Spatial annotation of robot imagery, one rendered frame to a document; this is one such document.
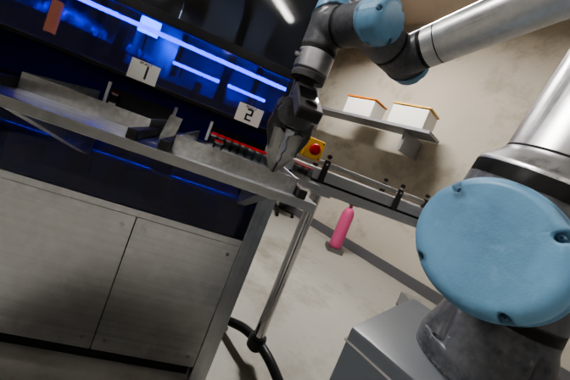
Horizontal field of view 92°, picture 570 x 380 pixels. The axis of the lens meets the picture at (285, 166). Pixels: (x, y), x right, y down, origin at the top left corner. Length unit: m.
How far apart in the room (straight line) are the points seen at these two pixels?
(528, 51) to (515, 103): 0.56
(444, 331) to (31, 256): 1.12
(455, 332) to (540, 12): 0.44
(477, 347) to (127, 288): 0.99
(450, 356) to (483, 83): 3.52
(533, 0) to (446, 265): 0.40
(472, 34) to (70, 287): 1.25
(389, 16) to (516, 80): 3.31
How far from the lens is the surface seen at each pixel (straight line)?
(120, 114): 0.72
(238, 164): 0.57
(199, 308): 1.15
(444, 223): 0.29
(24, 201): 1.15
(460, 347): 0.44
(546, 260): 0.27
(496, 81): 3.81
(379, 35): 0.51
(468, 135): 3.63
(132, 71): 1.00
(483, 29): 0.57
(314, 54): 0.58
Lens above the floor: 0.97
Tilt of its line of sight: 4 degrees down
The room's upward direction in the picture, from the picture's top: 22 degrees clockwise
